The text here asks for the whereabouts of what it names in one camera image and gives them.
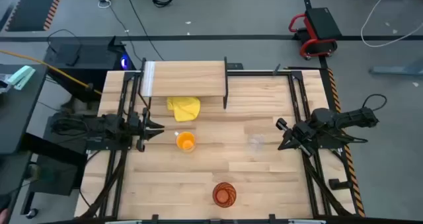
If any white floor cable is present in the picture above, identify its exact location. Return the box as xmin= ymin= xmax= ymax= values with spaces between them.
xmin=360 ymin=0 xmax=423 ymax=49

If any yellow hose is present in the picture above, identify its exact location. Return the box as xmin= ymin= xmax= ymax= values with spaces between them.
xmin=0 ymin=48 xmax=103 ymax=96

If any yellow mug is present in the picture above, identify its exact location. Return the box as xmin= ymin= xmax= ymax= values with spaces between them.
xmin=174 ymin=130 xmax=196 ymax=153

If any red black rolling stool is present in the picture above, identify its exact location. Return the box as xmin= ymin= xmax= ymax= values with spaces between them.
xmin=288 ymin=7 xmax=343 ymax=61

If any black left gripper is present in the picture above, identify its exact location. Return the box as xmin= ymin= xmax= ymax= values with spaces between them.
xmin=127 ymin=106 xmax=165 ymax=153

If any black yellow hazard strip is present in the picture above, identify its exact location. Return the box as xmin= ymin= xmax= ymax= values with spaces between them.
xmin=326 ymin=67 xmax=367 ymax=218

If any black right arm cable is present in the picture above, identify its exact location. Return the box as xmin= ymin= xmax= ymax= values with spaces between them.
xmin=362 ymin=93 xmax=388 ymax=112

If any orange faceted tumbler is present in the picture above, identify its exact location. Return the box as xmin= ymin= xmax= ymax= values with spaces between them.
xmin=211 ymin=181 xmax=237 ymax=209

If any black orange-edged floor mat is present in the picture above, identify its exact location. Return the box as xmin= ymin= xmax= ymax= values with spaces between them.
xmin=0 ymin=0 xmax=65 ymax=32

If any black cable with adapter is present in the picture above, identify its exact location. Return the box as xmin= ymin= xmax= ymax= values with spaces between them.
xmin=47 ymin=28 xmax=83 ymax=67

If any gray metal stand foot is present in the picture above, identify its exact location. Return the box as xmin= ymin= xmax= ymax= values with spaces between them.
xmin=369 ymin=57 xmax=423 ymax=76

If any black frame knob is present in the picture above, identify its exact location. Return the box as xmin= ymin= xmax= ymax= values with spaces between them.
xmin=328 ymin=178 xmax=354 ymax=191

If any clear glass cup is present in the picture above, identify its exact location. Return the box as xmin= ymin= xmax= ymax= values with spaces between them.
xmin=247 ymin=133 xmax=266 ymax=153

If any black side table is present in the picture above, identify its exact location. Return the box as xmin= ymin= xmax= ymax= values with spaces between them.
xmin=0 ymin=63 xmax=49 ymax=155

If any wooden shelf with black legs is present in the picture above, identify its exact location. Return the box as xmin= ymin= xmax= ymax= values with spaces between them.
xmin=138 ymin=56 xmax=229 ymax=110

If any black floor cable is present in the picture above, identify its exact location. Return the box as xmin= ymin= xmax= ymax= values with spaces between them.
xmin=122 ymin=0 xmax=165 ymax=61

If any mint green stapler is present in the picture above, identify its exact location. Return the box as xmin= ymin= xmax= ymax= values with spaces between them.
xmin=7 ymin=65 xmax=36 ymax=91

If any black floor box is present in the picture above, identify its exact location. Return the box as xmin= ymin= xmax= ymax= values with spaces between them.
xmin=32 ymin=154 xmax=80 ymax=197

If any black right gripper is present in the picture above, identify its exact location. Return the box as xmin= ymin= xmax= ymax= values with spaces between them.
xmin=276 ymin=117 xmax=320 ymax=157

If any black computer tower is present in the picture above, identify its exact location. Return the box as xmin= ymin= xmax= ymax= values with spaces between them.
xmin=43 ymin=35 xmax=136 ymax=102

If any yellow cloth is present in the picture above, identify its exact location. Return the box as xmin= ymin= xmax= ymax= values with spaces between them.
xmin=166 ymin=96 xmax=202 ymax=123

